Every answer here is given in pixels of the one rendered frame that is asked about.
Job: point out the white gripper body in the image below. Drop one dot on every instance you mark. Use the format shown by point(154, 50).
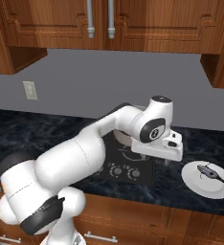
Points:
point(161, 152)

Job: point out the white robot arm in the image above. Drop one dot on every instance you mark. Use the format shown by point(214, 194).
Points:
point(69, 156)

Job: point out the white pot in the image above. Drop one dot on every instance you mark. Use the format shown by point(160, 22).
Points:
point(122, 138)

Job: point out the grey frozen meat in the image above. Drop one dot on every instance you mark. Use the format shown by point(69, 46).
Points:
point(208, 172)

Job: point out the black hob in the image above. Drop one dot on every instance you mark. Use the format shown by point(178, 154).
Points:
point(142, 173)

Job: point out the black hob knob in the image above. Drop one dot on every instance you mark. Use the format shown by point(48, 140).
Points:
point(135, 173)
point(117, 171)

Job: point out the white round plate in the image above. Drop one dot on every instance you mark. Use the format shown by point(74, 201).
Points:
point(197, 183)

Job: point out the wooden base cupboard door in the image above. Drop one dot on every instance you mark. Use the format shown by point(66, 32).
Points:
point(209, 229)

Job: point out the wooden wall cupboard door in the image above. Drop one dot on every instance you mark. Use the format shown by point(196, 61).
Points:
point(168, 25)
point(47, 22)

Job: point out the white wall socket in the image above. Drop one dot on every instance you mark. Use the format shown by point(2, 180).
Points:
point(30, 90)

